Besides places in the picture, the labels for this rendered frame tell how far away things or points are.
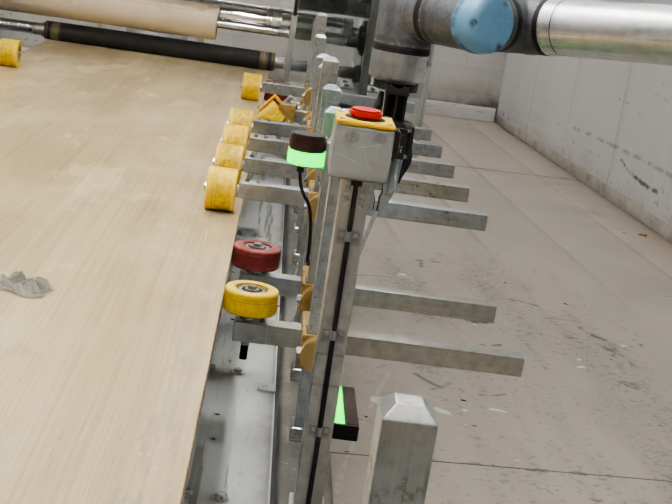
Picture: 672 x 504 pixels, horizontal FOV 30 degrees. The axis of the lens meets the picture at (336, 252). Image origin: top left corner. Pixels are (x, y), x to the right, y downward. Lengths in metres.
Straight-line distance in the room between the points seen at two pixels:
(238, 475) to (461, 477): 1.75
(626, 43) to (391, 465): 1.17
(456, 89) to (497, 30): 9.22
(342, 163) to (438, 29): 0.48
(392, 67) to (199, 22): 2.64
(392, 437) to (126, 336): 0.86
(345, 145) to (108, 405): 0.40
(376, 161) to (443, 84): 9.61
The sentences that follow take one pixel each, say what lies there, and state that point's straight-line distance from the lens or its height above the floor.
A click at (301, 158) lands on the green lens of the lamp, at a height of 1.08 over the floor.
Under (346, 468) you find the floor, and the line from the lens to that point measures 3.53.
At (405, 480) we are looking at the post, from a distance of 0.79.
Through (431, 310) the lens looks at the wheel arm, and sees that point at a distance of 2.11.
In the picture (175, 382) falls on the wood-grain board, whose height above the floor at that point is 0.90.
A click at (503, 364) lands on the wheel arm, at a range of 1.89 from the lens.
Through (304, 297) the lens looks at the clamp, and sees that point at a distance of 2.02.
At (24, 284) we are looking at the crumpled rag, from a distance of 1.73.
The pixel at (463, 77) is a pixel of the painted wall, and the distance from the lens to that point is 11.10.
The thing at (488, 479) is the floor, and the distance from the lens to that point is 3.63.
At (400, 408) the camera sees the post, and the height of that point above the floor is 1.15.
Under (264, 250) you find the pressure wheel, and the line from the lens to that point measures 2.06.
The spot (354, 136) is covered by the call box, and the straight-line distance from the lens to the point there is 1.46.
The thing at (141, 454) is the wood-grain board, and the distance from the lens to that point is 1.28.
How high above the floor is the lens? 1.43
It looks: 14 degrees down
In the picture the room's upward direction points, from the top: 9 degrees clockwise
